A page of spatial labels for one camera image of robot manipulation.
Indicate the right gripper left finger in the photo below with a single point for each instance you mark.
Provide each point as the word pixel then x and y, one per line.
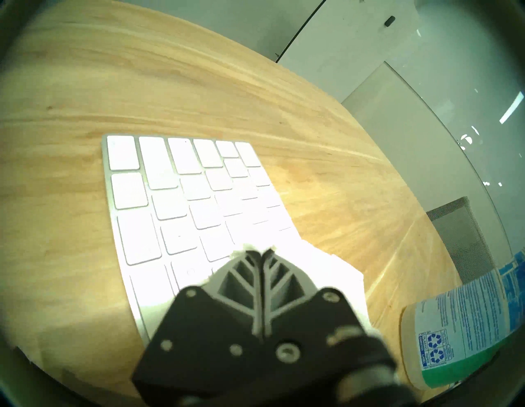
pixel 213 336

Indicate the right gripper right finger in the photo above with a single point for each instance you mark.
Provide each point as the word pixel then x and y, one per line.
pixel 303 316

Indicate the white disinfecting wipe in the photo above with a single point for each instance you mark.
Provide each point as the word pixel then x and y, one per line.
pixel 332 273

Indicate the disinfecting wipes canister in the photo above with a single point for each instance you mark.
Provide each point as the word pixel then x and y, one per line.
pixel 459 328

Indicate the white keyboard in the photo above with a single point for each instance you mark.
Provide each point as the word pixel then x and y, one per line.
pixel 164 184

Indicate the grey mesh office chair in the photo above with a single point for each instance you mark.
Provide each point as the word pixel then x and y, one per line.
pixel 463 238

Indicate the black whiteboard eraser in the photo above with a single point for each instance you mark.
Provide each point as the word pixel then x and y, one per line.
pixel 390 21

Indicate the large glass wall board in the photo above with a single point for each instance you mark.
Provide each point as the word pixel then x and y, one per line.
pixel 471 82

